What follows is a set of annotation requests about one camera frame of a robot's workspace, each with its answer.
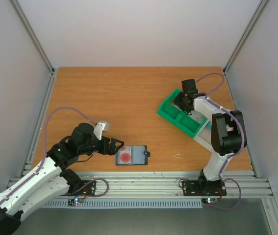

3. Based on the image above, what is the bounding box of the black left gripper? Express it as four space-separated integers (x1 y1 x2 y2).
79 135 125 156

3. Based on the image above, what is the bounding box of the dark blue card holder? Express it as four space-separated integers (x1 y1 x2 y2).
115 145 151 165

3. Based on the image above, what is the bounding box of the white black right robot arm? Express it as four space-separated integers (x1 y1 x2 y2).
174 79 247 195

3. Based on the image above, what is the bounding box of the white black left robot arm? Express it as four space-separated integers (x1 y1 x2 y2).
0 122 124 235

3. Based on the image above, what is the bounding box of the red circle card in holder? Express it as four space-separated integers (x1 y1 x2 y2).
120 146 131 164

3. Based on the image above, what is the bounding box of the grey white card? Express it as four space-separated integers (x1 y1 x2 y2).
195 113 206 123

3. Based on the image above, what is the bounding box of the teal card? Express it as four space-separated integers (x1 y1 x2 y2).
206 123 212 130

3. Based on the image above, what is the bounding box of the green plastic bin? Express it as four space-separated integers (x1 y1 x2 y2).
157 89 195 125

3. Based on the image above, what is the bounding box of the white translucent plastic bin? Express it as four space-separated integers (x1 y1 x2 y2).
193 120 213 152

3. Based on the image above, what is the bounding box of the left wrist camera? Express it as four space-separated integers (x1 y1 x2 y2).
93 120 110 141

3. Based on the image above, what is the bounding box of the aluminium frame rail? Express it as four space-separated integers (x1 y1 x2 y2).
77 171 274 198

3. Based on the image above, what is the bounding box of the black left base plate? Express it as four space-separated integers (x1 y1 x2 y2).
64 180 96 196

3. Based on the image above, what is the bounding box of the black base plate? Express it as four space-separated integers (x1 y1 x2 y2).
178 179 227 196
64 180 96 196

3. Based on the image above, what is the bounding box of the grey slotted cable duct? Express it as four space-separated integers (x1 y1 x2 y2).
43 198 202 210

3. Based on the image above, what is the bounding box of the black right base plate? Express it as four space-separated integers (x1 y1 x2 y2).
178 179 227 196

